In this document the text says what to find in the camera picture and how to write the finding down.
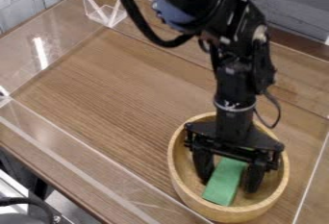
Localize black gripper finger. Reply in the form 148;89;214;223
192;148;214;184
244;161;266;193

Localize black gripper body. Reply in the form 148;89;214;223
183;121;283;172

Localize green rectangular block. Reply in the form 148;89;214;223
202;158;247;206

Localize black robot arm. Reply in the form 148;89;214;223
153;0;283;193

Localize brown wooden bowl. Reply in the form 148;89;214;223
165;111;291;224

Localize clear acrylic enclosure walls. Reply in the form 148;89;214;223
0;0;329;224

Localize black cable lower left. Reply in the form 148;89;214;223
0;197;54;224

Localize clear acrylic corner bracket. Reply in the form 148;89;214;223
81;0;127;28

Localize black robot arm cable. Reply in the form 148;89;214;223
107;0;196;49

